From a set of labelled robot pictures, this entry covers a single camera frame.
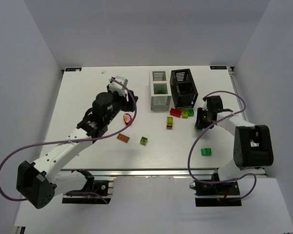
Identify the yellow-green small lego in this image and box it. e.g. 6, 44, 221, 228
182, 109, 188, 118

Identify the green double lego brick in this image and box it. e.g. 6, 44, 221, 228
201, 148, 212, 156

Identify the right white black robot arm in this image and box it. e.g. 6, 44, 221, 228
195, 96, 274, 182

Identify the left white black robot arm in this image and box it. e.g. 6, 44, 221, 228
16, 90, 138, 209

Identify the red flower lego piece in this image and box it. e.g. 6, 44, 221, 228
123, 113, 132, 126

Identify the red lego brick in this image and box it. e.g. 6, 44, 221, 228
169, 108, 182, 117

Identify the black slotted container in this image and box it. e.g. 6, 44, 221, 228
170, 69, 198, 109

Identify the orange flat lego brick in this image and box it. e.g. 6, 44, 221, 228
117, 133, 130, 143

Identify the lime green small lego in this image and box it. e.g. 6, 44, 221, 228
140, 136, 148, 146

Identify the white slotted container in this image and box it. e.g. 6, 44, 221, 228
149, 70, 172, 111

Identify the right blue table label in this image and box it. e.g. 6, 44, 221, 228
210, 65, 227, 70

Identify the blue table label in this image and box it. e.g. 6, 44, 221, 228
64, 67, 82, 72
210, 65, 227, 70

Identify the left blue table label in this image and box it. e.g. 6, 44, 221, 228
64, 67, 82, 72

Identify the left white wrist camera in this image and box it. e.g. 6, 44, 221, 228
107, 76, 128, 97

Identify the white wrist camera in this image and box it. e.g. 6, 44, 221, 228
107, 76, 128, 97
202, 97, 209, 111

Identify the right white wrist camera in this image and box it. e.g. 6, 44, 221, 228
202, 97, 209, 111

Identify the aluminium table rail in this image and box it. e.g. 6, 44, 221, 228
35, 167, 269, 178

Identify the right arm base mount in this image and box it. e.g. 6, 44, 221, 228
189, 181, 242, 207

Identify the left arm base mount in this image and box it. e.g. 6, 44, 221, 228
62, 177, 114, 205

